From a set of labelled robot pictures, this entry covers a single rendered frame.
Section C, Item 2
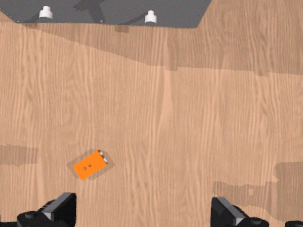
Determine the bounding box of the grey chest of drawers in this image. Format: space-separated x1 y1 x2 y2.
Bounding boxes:
0 0 212 28

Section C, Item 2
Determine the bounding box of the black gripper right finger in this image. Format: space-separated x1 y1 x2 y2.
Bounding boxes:
210 197 303 227

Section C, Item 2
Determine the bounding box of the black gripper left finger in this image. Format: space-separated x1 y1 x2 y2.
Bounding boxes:
0 192 77 227

